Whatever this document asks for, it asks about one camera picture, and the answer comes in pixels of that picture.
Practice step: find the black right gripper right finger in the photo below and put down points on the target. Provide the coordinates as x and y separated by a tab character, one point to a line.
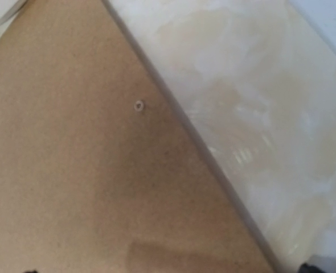
308	268

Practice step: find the brown frame backing board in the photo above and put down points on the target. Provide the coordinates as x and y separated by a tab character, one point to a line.
96	173

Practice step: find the round swirl pattern plate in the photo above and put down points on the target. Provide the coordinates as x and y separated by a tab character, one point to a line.
8	8

